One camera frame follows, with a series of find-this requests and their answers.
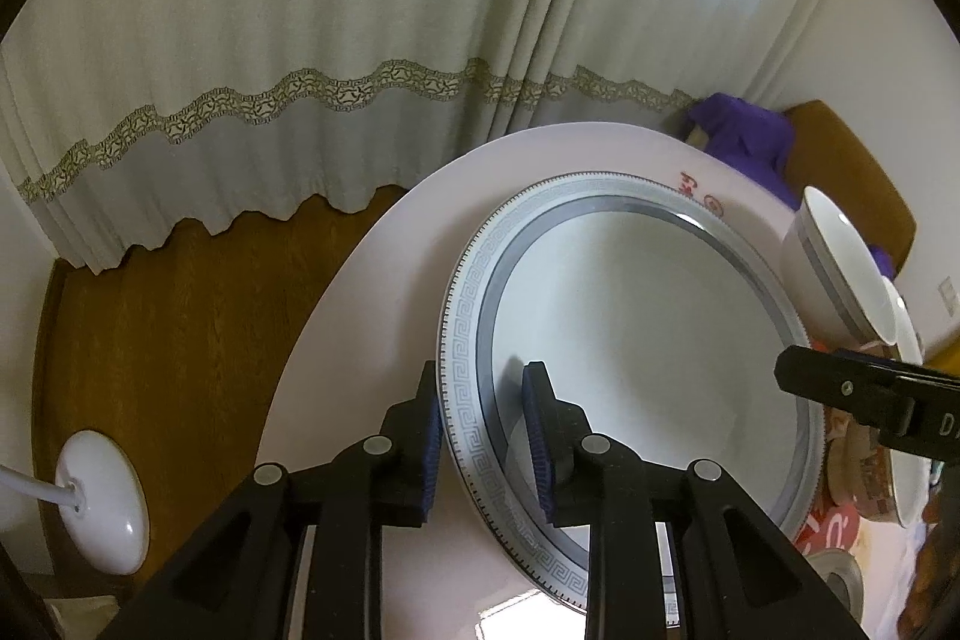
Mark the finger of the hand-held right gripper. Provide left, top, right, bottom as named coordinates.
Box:
left=775, top=345, right=920, bottom=437

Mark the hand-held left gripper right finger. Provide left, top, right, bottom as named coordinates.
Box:
left=521, top=361, right=871, bottom=640

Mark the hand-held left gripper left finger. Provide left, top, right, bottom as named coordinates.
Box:
left=101, top=361, right=443, bottom=640

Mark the white bowl floral outside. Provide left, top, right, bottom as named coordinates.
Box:
left=825, top=276, right=931, bottom=528

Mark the white bowl grey band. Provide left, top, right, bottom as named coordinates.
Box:
left=780, top=184, right=901, bottom=348

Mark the white plate grey patterned rim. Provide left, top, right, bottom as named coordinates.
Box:
left=436, top=171, right=826, bottom=611

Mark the grey tape roll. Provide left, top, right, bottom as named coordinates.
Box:
left=812, top=548, right=865, bottom=620

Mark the purple cloth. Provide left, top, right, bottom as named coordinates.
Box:
left=682, top=92, right=897, bottom=281

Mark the white round lamp base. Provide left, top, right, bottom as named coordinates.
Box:
left=56, top=430, right=149, bottom=575

